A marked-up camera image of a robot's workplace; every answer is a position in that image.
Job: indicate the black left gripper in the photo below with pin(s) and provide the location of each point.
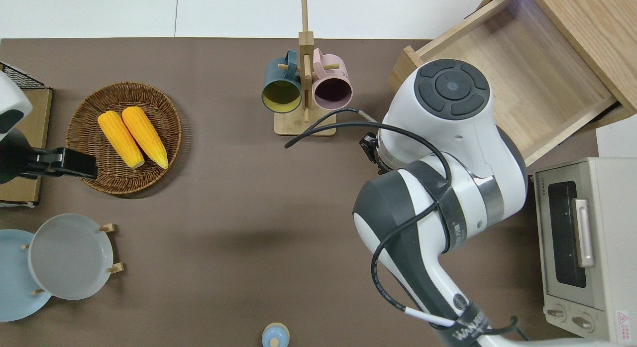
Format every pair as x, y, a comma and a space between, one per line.
12, 158

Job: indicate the light blue plate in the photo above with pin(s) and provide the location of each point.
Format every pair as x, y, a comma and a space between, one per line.
15, 297

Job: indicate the pink mug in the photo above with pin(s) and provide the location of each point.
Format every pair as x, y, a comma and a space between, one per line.
338, 75

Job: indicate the light wooden drawer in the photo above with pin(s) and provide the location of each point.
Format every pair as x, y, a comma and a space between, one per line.
537, 73

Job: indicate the light wooden drawer cabinet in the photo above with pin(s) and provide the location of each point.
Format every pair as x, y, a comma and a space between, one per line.
597, 28

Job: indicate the yellow corn cob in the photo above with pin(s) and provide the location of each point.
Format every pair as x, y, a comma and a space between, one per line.
119, 138
144, 135

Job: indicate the brown wicker basket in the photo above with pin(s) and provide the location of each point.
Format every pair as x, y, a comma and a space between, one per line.
89, 113

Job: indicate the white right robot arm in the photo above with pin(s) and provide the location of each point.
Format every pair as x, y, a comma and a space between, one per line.
448, 138

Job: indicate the dark blue mug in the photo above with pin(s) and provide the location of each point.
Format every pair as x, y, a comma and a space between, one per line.
273, 75

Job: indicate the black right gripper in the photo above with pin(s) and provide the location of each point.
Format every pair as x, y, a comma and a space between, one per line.
371, 145

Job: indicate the wooden mug rack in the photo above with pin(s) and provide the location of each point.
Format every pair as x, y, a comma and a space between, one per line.
318, 128

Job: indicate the grey plate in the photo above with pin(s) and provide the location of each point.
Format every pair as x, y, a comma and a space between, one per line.
69, 257

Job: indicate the white toaster oven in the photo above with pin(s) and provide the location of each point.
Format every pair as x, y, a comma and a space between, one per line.
612, 237

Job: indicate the wooden plate rack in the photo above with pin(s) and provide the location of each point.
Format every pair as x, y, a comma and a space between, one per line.
115, 268

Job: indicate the brown table mat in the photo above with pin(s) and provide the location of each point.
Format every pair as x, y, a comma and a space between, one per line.
224, 212

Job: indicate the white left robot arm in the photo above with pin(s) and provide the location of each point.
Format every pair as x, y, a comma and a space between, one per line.
10, 98

